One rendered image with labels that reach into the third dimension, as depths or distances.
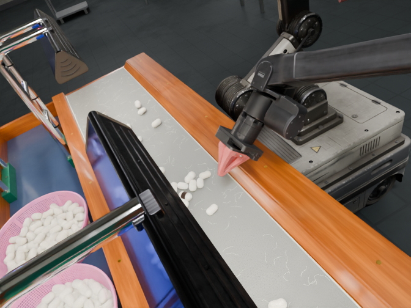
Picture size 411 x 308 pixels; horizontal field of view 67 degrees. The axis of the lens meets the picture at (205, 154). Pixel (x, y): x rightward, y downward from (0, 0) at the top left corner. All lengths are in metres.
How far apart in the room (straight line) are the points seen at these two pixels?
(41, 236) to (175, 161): 0.41
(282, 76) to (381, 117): 0.79
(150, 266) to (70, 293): 0.53
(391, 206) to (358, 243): 1.03
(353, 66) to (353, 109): 0.83
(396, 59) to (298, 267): 0.39
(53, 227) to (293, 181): 0.64
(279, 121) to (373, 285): 0.32
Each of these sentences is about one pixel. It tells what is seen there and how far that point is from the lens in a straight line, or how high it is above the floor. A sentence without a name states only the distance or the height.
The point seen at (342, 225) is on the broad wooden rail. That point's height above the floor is 0.77.
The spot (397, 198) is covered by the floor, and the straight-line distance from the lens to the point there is 1.71.
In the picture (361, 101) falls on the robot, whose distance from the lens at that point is 1.44.
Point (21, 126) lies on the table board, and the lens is 1.64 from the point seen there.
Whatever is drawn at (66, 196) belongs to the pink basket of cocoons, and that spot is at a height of 0.75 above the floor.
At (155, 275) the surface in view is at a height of 1.09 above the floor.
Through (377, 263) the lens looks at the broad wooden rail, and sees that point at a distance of 0.64.
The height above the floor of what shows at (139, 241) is 1.09.
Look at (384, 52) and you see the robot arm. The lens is 0.57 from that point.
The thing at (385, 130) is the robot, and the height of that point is 0.45.
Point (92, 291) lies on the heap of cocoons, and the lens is 0.78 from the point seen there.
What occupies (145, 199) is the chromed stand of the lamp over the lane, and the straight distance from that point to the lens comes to 0.31.
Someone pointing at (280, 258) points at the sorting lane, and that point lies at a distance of 0.66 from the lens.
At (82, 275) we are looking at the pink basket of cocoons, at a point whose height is 0.74.
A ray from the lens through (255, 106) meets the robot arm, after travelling 0.66.
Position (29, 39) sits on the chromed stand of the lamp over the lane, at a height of 1.11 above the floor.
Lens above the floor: 1.33
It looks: 41 degrees down
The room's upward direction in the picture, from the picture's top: 20 degrees counter-clockwise
